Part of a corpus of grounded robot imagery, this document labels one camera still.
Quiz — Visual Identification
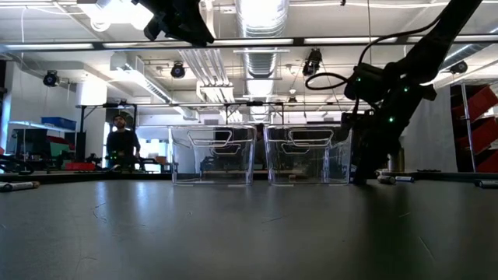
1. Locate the black ceiling spotlight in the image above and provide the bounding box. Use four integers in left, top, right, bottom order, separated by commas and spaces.
301, 47, 324, 78
170, 61, 187, 80
449, 60, 469, 75
41, 69, 61, 88

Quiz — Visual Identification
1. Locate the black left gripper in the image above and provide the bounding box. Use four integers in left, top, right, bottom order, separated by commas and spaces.
144, 0, 216, 47

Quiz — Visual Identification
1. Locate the black overhead frame bar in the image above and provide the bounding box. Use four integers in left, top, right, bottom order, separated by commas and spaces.
0, 33, 498, 54

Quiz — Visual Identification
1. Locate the blue storage crate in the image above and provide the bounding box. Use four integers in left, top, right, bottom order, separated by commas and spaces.
40, 116, 78, 131

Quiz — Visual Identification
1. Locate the red storage bin rack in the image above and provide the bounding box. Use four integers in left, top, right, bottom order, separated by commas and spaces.
450, 82, 498, 174

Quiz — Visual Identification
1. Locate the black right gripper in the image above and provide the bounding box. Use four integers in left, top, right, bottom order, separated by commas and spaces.
342, 91, 425, 184

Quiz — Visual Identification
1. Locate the red tray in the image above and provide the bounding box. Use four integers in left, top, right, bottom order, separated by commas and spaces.
64, 162, 97, 172

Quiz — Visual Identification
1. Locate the white rectangular air duct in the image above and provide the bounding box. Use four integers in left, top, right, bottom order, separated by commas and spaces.
110, 52, 198, 120

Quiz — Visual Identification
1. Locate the white wall shelf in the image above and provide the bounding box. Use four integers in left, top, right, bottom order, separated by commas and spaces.
7, 120, 79, 134

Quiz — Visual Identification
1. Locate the white ceiling pipe bundle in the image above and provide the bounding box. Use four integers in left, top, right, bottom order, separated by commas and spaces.
177, 48, 237, 104

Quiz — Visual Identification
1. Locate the white partition panel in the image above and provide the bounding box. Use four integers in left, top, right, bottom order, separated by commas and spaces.
400, 87, 459, 173

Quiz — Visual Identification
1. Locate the silver ventilation duct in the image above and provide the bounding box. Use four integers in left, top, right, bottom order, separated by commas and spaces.
439, 40, 498, 75
234, 0, 291, 79

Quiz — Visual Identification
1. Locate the black aluminium table frame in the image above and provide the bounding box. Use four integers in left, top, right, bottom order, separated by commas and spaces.
0, 170, 498, 184

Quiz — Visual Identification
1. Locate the person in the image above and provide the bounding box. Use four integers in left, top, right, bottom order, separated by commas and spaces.
104, 114, 142, 172

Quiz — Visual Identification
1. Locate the green box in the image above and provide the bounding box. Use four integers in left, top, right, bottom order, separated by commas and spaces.
48, 142, 72, 159

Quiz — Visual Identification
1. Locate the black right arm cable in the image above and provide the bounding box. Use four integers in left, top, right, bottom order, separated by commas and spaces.
304, 19, 448, 93

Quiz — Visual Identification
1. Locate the clear plastic bin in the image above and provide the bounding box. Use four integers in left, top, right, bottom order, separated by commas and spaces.
169, 124, 257, 186
263, 124, 354, 186

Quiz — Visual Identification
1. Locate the thin hanging cable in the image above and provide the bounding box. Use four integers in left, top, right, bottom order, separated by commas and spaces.
366, 0, 374, 65

